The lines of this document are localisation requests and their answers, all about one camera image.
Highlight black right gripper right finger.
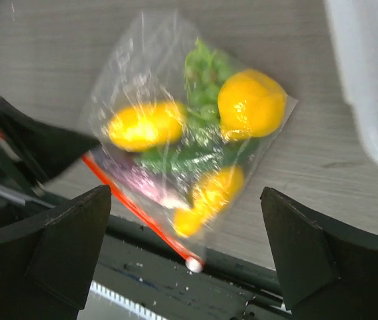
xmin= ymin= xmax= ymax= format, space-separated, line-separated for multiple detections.
xmin=261 ymin=187 xmax=378 ymax=319

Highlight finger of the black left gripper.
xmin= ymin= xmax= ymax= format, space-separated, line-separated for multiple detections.
xmin=0 ymin=98 xmax=99 ymax=183

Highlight clear zip top bag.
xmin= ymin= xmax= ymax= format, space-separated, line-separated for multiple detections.
xmin=78 ymin=11 xmax=297 ymax=272

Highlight green fake chili pepper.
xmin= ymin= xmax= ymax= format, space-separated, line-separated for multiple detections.
xmin=134 ymin=138 xmax=260 ymax=177

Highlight green fake grapes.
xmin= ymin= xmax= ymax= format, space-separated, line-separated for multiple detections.
xmin=183 ymin=38 xmax=234 ymax=121

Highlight purple fake eggplant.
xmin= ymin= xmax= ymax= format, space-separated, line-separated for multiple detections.
xmin=91 ymin=146 xmax=189 ymax=209

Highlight white plastic basket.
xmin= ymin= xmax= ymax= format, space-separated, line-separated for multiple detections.
xmin=324 ymin=0 xmax=378 ymax=164

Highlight yellow fake lemon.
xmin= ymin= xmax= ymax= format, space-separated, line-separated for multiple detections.
xmin=173 ymin=165 xmax=245 ymax=238

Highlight yellow fake mango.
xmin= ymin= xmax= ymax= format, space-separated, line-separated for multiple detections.
xmin=107 ymin=100 xmax=186 ymax=152

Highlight yellow fake bell pepper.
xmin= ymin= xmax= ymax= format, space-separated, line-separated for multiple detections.
xmin=217 ymin=69 xmax=287 ymax=141

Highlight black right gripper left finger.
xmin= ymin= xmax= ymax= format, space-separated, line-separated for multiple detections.
xmin=0 ymin=186 xmax=111 ymax=319

